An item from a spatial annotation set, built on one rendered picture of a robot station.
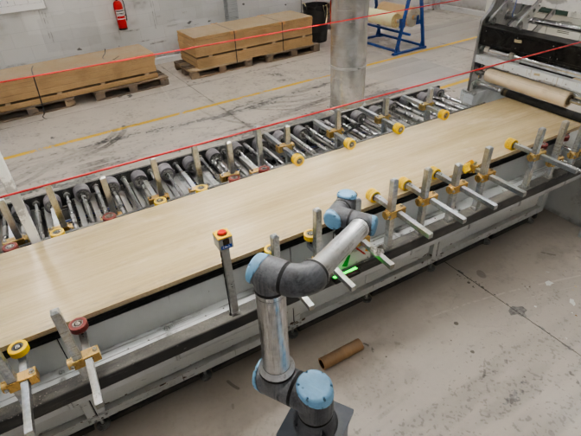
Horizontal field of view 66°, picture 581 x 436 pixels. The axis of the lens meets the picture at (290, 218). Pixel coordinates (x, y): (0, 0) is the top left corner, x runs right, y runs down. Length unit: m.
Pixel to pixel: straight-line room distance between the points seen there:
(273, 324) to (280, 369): 0.27
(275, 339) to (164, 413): 1.39
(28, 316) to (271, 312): 1.28
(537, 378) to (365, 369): 1.04
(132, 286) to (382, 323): 1.74
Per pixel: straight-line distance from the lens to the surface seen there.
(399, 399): 2.93
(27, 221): 2.91
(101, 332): 2.47
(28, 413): 2.15
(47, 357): 2.51
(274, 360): 1.82
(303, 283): 1.47
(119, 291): 2.39
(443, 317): 3.40
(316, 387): 1.89
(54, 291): 2.54
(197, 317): 2.53
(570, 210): 4.63
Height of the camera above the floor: 2.44
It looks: 35 degrees down
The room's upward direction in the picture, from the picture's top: 3 degrees counter-clockwise
